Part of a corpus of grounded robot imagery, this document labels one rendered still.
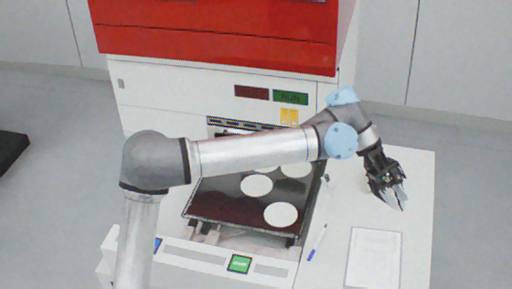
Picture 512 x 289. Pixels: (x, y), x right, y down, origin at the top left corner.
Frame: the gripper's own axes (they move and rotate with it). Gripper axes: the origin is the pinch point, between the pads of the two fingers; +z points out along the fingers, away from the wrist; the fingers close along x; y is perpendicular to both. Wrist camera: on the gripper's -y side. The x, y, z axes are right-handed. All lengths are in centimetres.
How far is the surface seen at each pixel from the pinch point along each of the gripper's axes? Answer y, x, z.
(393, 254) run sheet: 0.3, -7.7, 10.9
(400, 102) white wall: -193, 78, 34
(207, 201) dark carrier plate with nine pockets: -36, -44, -20
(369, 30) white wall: -177, 79, -19
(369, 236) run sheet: -6.4, -9.8, 5.6
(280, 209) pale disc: -28.8, -26.2, -7.5
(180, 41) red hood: -43, -24, -66
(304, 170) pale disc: -42.0, -12.6, -9.9
